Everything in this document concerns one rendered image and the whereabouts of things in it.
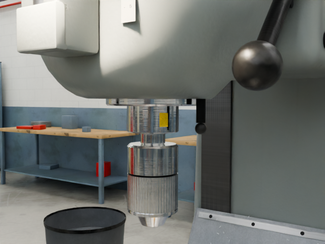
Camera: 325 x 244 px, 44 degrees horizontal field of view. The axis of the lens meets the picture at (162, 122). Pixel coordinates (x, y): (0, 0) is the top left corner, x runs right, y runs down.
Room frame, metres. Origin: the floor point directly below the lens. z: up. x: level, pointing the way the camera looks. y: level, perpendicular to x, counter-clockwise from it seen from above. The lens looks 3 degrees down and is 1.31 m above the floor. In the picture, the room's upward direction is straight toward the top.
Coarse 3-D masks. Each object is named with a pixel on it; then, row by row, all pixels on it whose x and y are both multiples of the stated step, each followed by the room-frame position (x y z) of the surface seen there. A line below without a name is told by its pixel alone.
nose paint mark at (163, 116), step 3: (162, 114) 0.34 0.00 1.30; (165, 114) 0.35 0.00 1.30; (162, 117) 0.34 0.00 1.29; (165, 117) 0.35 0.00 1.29; (162, 120) 0.34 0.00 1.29; (165, 120) 0.35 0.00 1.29; (162, 123) 0.34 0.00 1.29; (165, 123) 0.35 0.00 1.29; (162, 126) 0.34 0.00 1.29; (165, 126) 0.35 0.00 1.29
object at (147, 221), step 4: (140, 220) 0.36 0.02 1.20; (144, 220) 0.35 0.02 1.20; (148, 220) 0.35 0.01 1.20; (152, 220) 0.35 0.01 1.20; (156, 220) 0.35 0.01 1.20; (160, 220) 0.35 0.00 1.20; (164, 220) 0.36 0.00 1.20; (144, 224) 0.36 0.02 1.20; (148, 224) 0.35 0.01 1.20; (152, 224) 0.35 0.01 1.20; (156, 224) 0.35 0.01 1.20; (160, 224) 0.36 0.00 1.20
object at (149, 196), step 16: (128, 160) 0.36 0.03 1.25; (144, 160) 0.34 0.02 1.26; (160, 160) 0.34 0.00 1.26; (176, 160) 0.36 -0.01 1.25; (128, 176) 0.36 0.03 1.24; (144, 176) 0.34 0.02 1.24; (160, 176) 0.34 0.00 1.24; (176, 176) 0.36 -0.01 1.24; (128, 192) 0.36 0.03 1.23; (144, 192) 0.34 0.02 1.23; (160, 192) 0.34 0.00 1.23; (176, 192) 0.36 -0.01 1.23; (128, 208) 0.36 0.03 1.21; (144, 208) 0.34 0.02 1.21; (160, 208) 0.34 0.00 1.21; (176, 208) 0.36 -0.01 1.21
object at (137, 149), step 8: (136, 144) 0.36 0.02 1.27; (168, 144) 0.36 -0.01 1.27; (176, 144) 0.36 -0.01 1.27; (128, 152) 0.36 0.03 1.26; (136, 152) 0.35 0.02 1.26; (144, 152) 0.34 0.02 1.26; (152, 152) 0.34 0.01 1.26; (160, 152) 0.34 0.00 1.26; (168, 152) 0.35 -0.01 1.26; (176, 152) 0.36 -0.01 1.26
